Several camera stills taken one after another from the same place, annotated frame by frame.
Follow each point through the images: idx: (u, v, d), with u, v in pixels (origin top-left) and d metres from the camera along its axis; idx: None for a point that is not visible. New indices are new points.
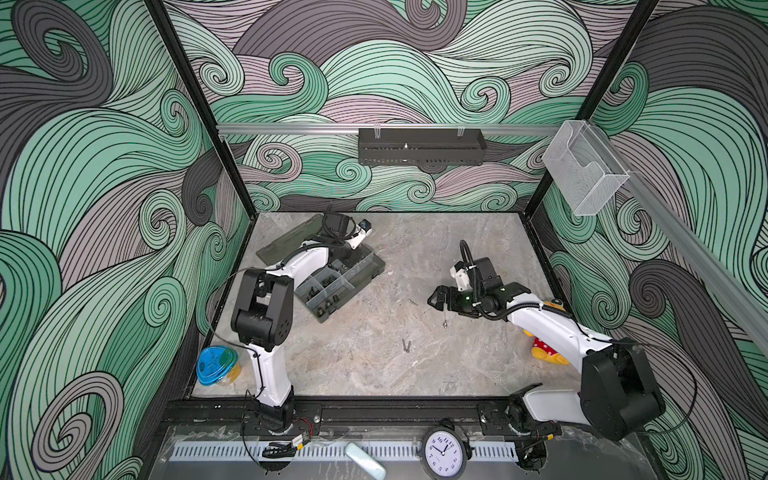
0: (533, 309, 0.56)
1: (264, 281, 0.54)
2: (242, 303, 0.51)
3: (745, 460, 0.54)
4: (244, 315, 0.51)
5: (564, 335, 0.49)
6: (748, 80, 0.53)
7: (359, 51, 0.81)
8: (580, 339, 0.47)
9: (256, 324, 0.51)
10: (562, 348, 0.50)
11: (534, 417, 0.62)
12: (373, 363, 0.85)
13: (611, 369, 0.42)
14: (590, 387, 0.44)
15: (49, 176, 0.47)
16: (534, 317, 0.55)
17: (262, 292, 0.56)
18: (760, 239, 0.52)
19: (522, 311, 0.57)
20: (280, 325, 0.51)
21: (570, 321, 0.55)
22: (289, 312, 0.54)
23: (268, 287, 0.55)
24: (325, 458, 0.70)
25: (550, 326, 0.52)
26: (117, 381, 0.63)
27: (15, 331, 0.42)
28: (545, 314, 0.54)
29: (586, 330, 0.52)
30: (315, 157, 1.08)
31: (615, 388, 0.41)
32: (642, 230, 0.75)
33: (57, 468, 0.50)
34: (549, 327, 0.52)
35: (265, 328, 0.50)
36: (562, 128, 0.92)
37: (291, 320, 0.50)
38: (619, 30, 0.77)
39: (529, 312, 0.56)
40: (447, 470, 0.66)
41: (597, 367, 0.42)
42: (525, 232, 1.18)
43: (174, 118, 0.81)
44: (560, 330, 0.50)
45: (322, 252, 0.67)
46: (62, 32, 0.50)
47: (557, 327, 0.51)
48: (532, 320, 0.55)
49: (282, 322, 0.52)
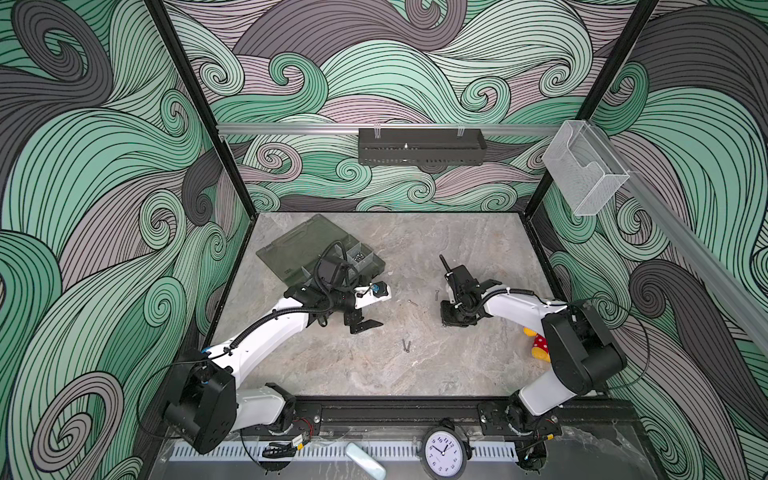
0: (500, 293, 0.63)
1: (208, 366, 0.43)
2: (173, 392, 0.41)
3: (745, 460, 0.54)
4: (172, 407, 0.41)
5: (528, 308, 0.54)
6: (748, 80, 0.53)
7: (358, 51, 0.81)
8: (543, 309, 0.52)
9: (184, 419, 0.41)
10: (530, 322, 0.54)
11: (534, 411, 0.62)
12: (373, 363, 0.85)
13: (566, 328, 0.47)
14: (558, 351, 0.47)
15: (48, 177, 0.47)
16: (503, 300, 0.60)
17: (202, 378, 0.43)
18: (760, 239, 0.52)
19: (493, 299, 0.63)
20: (213, 427, 0.41)
21: (533, 298, 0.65)
22: (230, 408, 0.43)
23: (211, 372, 0.43)
24: (325, 458, 0.70)
25: (517, 304, 0.57)
26: (117, 381, 0.63)
27: (15, 332, 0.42)
28: (511, 295, 0.61)
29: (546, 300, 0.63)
30: (315, 157, 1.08)
31: (573, 345, 0.46)
32: (642, 230, 0.75)
33: (56, 468, 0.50)
34: (517, 306, 0.57)
35: (191, 429, 0.40)
36: (562, 128, 0.92)
37: (228, 419, 0.44)
38: (620, 30, 0.77)
39: (498, 297, 0.62)
40: (447, 470, 0.66)
41: (554, 326, 0.47)
42: (525, 232, 1.18)
43: (174, 118, 0.81)
44: (526, 306, 0.55)
45: (299, 317, 0.55)
46: (61, 32, 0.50)
47: (523, 303, 0.56)
48: (501, 303, 0.61)
49: (216, 425, 0.41)
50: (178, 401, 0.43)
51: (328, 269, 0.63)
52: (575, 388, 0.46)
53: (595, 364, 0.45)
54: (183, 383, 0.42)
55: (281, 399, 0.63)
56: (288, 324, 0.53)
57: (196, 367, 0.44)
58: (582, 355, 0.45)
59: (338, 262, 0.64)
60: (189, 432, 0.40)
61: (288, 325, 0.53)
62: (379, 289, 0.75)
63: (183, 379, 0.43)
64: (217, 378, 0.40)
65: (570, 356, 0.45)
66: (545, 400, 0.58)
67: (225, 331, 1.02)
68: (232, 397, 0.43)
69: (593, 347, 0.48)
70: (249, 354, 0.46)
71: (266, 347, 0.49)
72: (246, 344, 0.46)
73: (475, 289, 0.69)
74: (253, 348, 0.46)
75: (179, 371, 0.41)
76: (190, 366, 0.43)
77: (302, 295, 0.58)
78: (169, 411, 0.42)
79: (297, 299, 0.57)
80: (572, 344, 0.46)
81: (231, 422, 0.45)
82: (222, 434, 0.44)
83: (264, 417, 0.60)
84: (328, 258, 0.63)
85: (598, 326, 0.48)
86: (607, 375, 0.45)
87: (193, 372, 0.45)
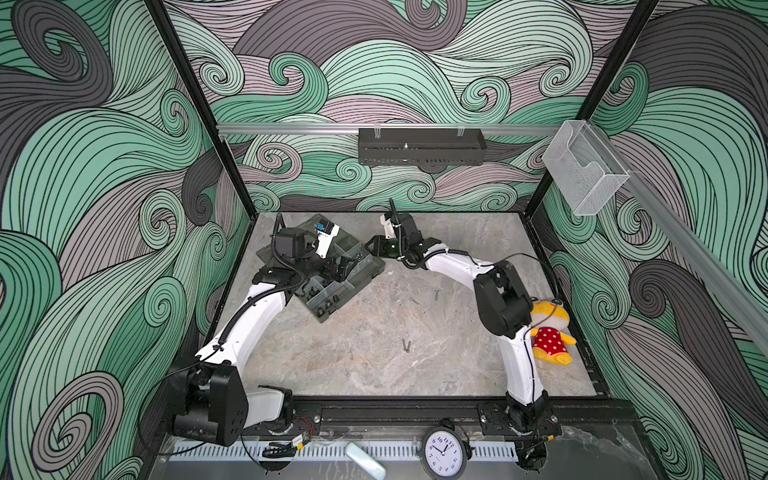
0: (441, 254, 0.69)
1: (203, 369, 0.42)
2: (176, 404, 0.40)
3: (745, 460, 0.54)
4: (181, 416, 0.40)
5: (463, 267, 0.63)
6: (748, 80, 0.53)
7: (357, 51, 0.81)
8: (470, 269, 0.61)
9: (200, 421, 0.41)
10: (462, 277, 0.63)
11: (526, 401, 0.63)
12: (373, 363, 0.85)
13: (491, 285, 0.56)
14: (484, 303, 0.56)
15: (48, 177, 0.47)
16: (443, 259, 0.68)
17: (201, 381, 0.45)
18: (761, 239, 0.51)
19: (435, 258, 0.69)
20: (231, 418, 0.42)
21: (466, 257, 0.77)
22: (242, 399, 0.44)
23: (207, 374, 0.43)
24: (325, 458, 0.70)
25: (454, 263, 0.65)
26: (117, 381, 0.63)
27: (16, 331, 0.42)
28: (449, 256, 0.68)
29: (478, 261, 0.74)
30: (315, 157, 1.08)
31: (495, 298, 0.56)
32: (642, 230, 0.75)
33: (56, 468, 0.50)
34: (453, 265, 0.65)
35: (209, 431, 0.40)
36: (562, 128, 0.92)
37: (244, 409, 0.45)
38: (620, 30, 0.77)
39: (440, 258, 0.68)
40: (447, 470, 0.66)
41: (482, 285, 0.56)
42: (526, 232, 1.19)
43: (174, 118, 0.81)
44: (461, 265, 0.64)
45: (277, 296, 0.55)
46: (61, 32, 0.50)
47: (459, 263, 0.64)
48: (441, 263, 0.68)
49: (233, 415, 0.42)
50: (184, 409, 0.42)
51: (290, 245, 0.62)
52: (498, 330, 0.56)
53: (511, 311, 0.57)
54: (183, 394, 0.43)
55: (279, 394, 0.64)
56: (268, 306, 0.53)
57: (191, 373, 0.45)
58: (502, 305, 0.56)
59: (294, 233, 0.63)
60: (209, 430, 0.40)
61: (269, 307, 0.54)
62: (328, 229, 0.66)
63: (182, 389, 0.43)
64: (218, 373, 0.40)
65: (495, 307, 0.55)
66: (519, 377, 0.62)
67: None
68: (240, 386, 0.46)
69: (511, 298, 0.59)
70: (240, 344, 0.45)
71: (254, 334, 0.49)
72: (235, 336, 0.46)
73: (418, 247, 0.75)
74: (242, 336, 0.46)
75: (176, 382, 0.40)
76: (186, 375, 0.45)
77: (271, 277, 0.58)
78: (180, 420, 0.41)
79: (268, 282, 0.56)
80: (495, 297, 0.56)
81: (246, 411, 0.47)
82: (240, 424, 0.44)
83: (268, 412, 0.60)
84: (281, 233, 0.61)
85: (515, 281, 0.58)
86: (521, 318, 0.57)
87: (189, 380, 0.44)
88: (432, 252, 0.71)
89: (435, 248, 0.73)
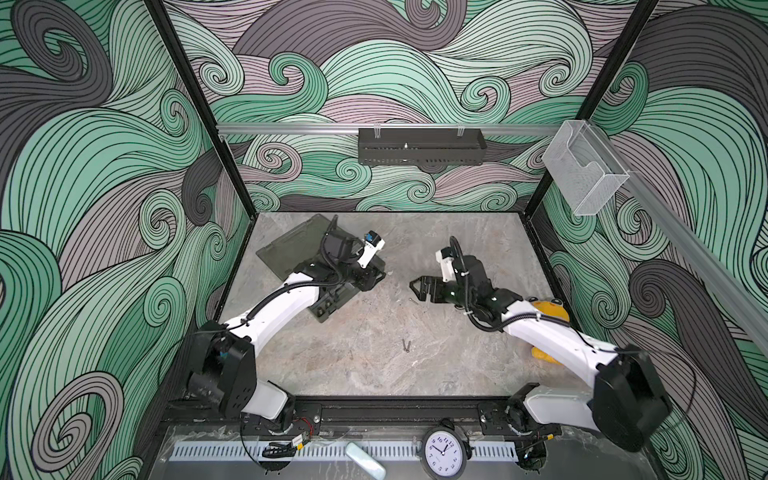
0: (530, 320, 0.54)
1: (227, 338, 0.45)
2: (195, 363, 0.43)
3: (745, 460, 0.54)
4: (196, 375, 0.43)
5: (567, 347, 0.48)
6: (748, 80, 0.53)
7: (358, 51, 0.81)
8: (582, 354, 0.46)
9: (208, 386, 0.43)
10: (569, 361, 0.48)
11: (537, 421, 0.62)
12: (373, 363, 0.85)
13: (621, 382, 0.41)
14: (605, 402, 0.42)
15: (48, 176, 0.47)
16: (531, 328, 0.53)
17: (222, 349, 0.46)
18: (760, 239, 0.52)
19: (519, 324, 0.55)
20: (236, 392, 0.43)
21: (569, 331, 0.50)
22: (251, 378, 0.45)
23: (229, 343, 0.45)
24: (325, 458, 0.70)
25: (549, 337, 0.50)
26: (117, 381, 0.63)
27: (15, 331, 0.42)
28: (540, 324, 0.53)
29: (591, 341, 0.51)
30: (315, 157, 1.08)
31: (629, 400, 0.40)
32: (642, 230, 0.75)
33: (56, 468, 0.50)
34: (550, 339, 0.50)
35: (216, 395, 0.42)
36: (562, 128, 0.92)
37: (250, 387, 0.46)
38: (620, 30, 0.77)
39: (527, 324, 0.54)
40: (447, 470, 0.66)
41: (610, 382, 0.41)
42: (526, 232, 1.19)
43: (174, 118, 0.81)
44: (564, 343, 0.49)
45: (311, 290, 0.57)
46: (61, 32, 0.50)
47: (555, 337, 0.50)
48: (528, 331, 0.54)
49: (239, 391, 0.43)
50: (201, 370, 0.44)
51: (335, 244, 0.64)
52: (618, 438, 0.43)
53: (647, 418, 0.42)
54: (205, 353, 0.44)
55: (283, 396, 0.64)
56: (300, 297, 0.55)
57: (216, 338, 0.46)
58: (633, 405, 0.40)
59: (345, 237, 0.65)
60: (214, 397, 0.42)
61: (300, 298, 0.55)
62: (375, 240, 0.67)
63: (203, 350, 0.43)
64: (237, 347, 0.42)
65: (623, 409, 0.40)
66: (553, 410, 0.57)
67: None
68: (250, 368, 0.44)
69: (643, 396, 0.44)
70: (265, 325, 0.47)
71: (280, 319, 0.51)
72: (262, 315, 0.48)
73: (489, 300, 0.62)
74: (269, 318, 0.48)
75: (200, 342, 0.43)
76: (211, 337, 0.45)
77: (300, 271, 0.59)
78: (193, 378, 0.44)
79: (307, 275, 0.58)
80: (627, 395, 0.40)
81: (252, 390, 0.47)
82: (244, 401, 0.46)
83: (268, 410, 0.60)
84: (333, 232, 0.63)
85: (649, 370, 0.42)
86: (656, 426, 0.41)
87: (212, 344, 0.47)
88: (516, 316, 0.56)
89: (517, 314, 0.56)
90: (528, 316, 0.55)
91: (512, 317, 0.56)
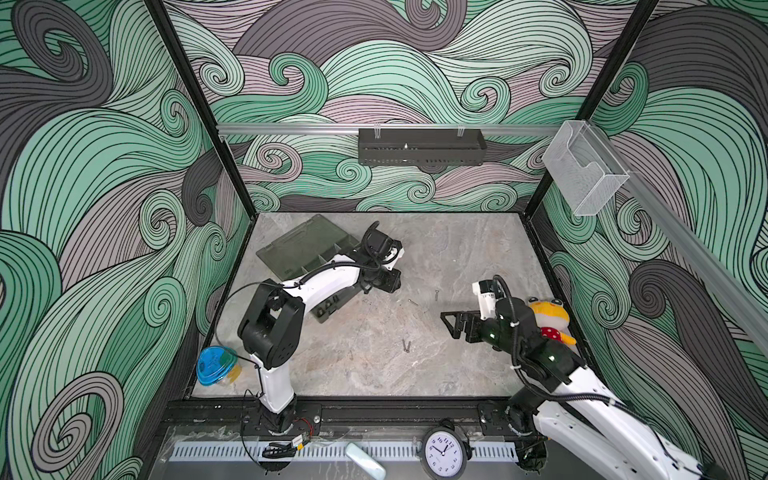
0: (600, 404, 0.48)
1: (280, 296, 0.51)
2: (251, 314, 0.49)
3: (745, 461, 0.54)
4: (249, 325, 0.50)
5: (639, 448, 0.44)
6: (748, 80, 0.53)
7: (358, 51, 0.81)
8: (662, 467, 0.42)
9: (257, 339, 0.48)
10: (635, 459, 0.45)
11: (538, 428, 0.63)
12: (373, 363, 0.85)
13: None
14: None
15: (49, 177, 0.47)
16: (600, 414, 0.47)
17: (275, 306, 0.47)
18: (760, 239, 0.52)
19: (585, 402, 0.49)
20: (282, 347, 0.48)
21: (645, 425, 0.45)
22: (295, 336, 0.50)
23: (282, 300, 0.51)
24: (325, 459, 0.70)
25: (622, 430, 0.45)
26: (117, 381, 0.63)
27: (15, 332, 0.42)
28: (612, 411, 0.47)
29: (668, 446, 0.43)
30: (315, 157, 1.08)
31: None
32: (642, 230, 0.75)
33: (56, 468, 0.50)
34: (619, 433, 0.46)
35: (263, 345, 0.48)
36: (562, 128, 0.92)
37: (293, 343, 0.51)
38: (620, 30, 0.77)
39: (595, 407, 0.48)
40: (447, 470, 0.66)
41: None
42: (526, 232, 1.19)
43: (174, 118, 0.81)
44: (638, 444, 0.44)
45: (351, 272, 0.61)
46: (62, 32, 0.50)
47: (628, 434, 0.45)
48: (592, 410, 0.48)
49: (284, 346, 0.49)
50: (254, 321, 0.49)
51: (376, 239, 0.71)
52: None
53: None
54: (260, 309, 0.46)
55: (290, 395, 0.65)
56: (343, 276, 0.60)
57: (271, 295, 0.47)
58: None
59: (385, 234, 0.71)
60: (262, 348, 0.48)
61: (342, 278, 0.60)
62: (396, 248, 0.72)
63: (259, 305, 0.49)
64: (290, 305, 0.47)
65: None
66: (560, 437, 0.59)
67: (225, 331, 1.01)
68: (296, 326, 0.49)
69: None
70: (313, 292, 0.52)
71: (324, 292, 0.56)
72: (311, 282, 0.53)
73: (540, 354, 0.55)
74: (317, 286, 0.53)
75: (258, 295, 0.49)
76: (266, 294, 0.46)
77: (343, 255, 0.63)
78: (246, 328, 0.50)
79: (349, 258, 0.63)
80: None
81: (295, 347, 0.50)
82: (288, 354, 0.51)
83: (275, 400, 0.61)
84: (377, 229, 0.72)
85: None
86: None
87: (267, 301, 0.53)
88: (581, 397, 0.49)
89: (583, 393, 0.49)
90: (600, 401, 0.48)
91: (576, 397, 0.50)
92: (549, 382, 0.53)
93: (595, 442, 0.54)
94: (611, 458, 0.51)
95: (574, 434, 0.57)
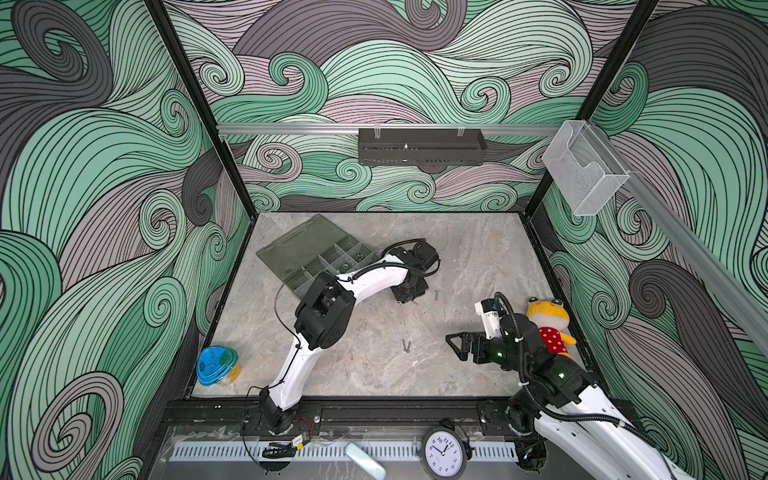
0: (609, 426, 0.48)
1: (333, 288, 0.58)
2: (308, 298, 0.56)
3: (745, 460, 0.54)
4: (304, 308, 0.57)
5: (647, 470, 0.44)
6: (748, 80, 0.53)
7: (358, 51, 0.81)
8: None
9: (311, 321, 0.55)
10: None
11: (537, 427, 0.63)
12: (373, 363, 0.85)
13: None
14: None
15: (48, 176, 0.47)
16: (611, 437, 0.47)
17: (328, 295, 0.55)
18: (760, 239, 0.52)
19: (596, 424, 0.49)
20: (331, 332, 0.54)
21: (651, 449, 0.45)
22: (342, 324, 0.55)
23: (334, 292, 0.58)
24: (325, 459, 0.70)
25: (631, 453, 0.46)
26: (117, 381, 0.63)
27: (15, 332, 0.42)
28: (621, 434, 0.47)
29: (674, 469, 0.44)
30: (315, 157, 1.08)
31: None
32: (642, 229, 0.75)
33: (56, 468, 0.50)
34: (629, 455, 0.46)
35: (316, 328, 0.54)
36: (562, 128, 0.92)
37: (341, 330, 0.57)
38: (620, 30, 0.77)
39: (606, 429, 0.48)
40: (447, 470, 0.66)
41: None
42: (526, 232, 1.19)
43: (174, 118, 0.81)
44: (646, 467, 0.44)
45: (399, 272, 0.65)
46: (62, 32, 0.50)
47: (636, 455, 0.45)
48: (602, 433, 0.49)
49: (332, 331, 0.54)
50: (310, 305, 0.56)
51: (426, 250, 0.75)
52: None
53: None
54: (316, 294, 0.55)
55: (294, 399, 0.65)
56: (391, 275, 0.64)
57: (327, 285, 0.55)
58: None
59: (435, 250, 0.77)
60: (314, 330, 0.55)
61: (391, 276, 0.64)
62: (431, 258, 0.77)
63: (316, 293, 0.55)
64: (344, 297, 0.53)
65: None
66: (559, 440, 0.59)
67: (225, 331, 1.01)
68: (345, 316, 0.54)
69: None
70: (362, 288, 0.57)
71: (373, 289, 0.62)
72: (362, 278, 0.58)
73: (547, 370, 0.55)
74: (367, 283, 0.58)
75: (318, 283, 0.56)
76: (323, 284, 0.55)
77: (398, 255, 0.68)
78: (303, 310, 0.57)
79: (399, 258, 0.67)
80: None
81: (341, 333, 0.58)
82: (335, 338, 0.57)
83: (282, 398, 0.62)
84: (428, 244, 0.76)
85: None
86: None
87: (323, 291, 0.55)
88: (591, 416, 0.49)
89: (592, 413, 0.49)
90: (608, 421, 0.48)
91: (586, 415, 0.49)
92: (557, 399, 0.53)
93: (595, 450, 0.55)
94: (611, 468, 0.52)
95: (576, 441, 0.57)
